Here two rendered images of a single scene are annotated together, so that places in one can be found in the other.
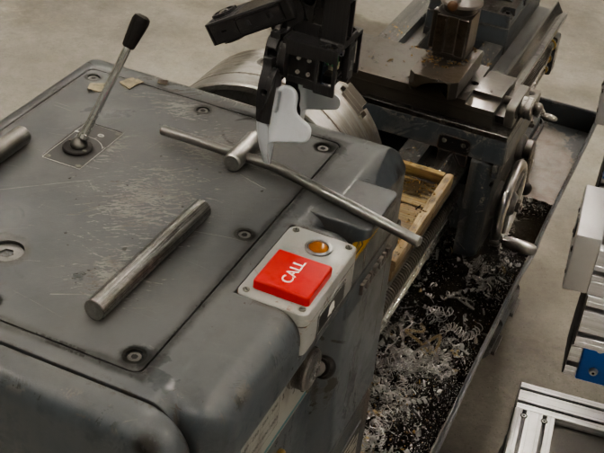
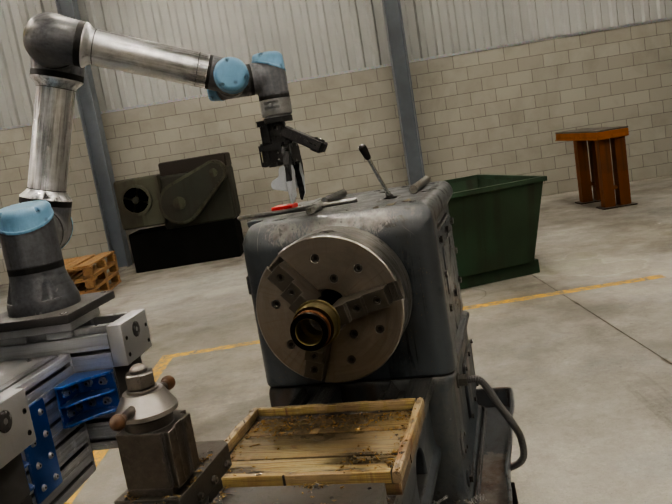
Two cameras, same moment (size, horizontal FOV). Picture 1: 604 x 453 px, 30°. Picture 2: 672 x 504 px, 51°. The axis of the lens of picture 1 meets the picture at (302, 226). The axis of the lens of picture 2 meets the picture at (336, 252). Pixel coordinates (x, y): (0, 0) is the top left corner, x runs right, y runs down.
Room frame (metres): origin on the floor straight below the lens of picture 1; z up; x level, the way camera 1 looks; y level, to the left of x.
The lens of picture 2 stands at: (2.84, -0.06, 1.42)
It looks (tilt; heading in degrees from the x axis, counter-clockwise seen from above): 9 degrees down; 175
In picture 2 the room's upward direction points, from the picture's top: 9 degrees counter-clockwise
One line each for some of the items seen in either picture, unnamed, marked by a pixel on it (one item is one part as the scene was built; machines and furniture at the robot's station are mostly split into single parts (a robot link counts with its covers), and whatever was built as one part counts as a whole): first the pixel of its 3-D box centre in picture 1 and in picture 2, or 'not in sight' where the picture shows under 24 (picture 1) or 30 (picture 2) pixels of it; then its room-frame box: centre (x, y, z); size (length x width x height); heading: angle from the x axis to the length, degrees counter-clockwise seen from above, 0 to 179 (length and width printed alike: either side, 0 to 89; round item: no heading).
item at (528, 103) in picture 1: (539, 111); not in sight; (1.89, -0.42, 0.95); 0.07 x 0.04 x 0.04; 69
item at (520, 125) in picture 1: (413, 88); not in sight; (2.03, -0.19, 0.90); 0.47 x 0.30 x 0.06; 69
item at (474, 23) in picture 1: (453, 27); (160, 446); (1.95, -0.24, 1.07); 0.07 x 0.07 x 0.10; 69
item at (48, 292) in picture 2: not in sight; (40, 285); (1.25, -0.57, 1.21); 0.15 x 0.15 x 0.10
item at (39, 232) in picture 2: not in sight; (29, 233); (1.24, -0.57, 1.33); 0.13 x 0.12 x 0.14; 3
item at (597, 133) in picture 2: not in sight; (592, 165); (-6.49, 4.48, 0.50); 1.61 x 0.44 x 1.00; 174
